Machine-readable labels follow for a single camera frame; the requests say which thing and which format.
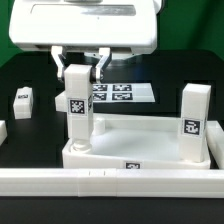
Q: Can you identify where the white marker base plate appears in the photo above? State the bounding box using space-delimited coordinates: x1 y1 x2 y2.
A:
93 83 155 103

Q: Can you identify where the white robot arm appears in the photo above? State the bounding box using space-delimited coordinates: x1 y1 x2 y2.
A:
9 0 165 83

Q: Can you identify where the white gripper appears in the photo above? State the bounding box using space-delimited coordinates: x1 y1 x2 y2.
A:
9 0 159 83

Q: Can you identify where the white right fence bar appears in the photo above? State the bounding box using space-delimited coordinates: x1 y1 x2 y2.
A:
207 121 224 170

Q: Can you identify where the white desk top tray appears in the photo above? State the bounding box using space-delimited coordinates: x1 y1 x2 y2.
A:
62 114 211 169

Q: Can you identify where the white left fence block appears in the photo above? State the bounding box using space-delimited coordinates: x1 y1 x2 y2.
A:
0 120 7 146

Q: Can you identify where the white fence bar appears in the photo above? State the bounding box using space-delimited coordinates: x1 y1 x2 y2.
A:
207 121 224 170
0 168 224 198

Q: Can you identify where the white front fence bar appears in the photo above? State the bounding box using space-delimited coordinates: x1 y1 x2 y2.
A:
0 168 224 198

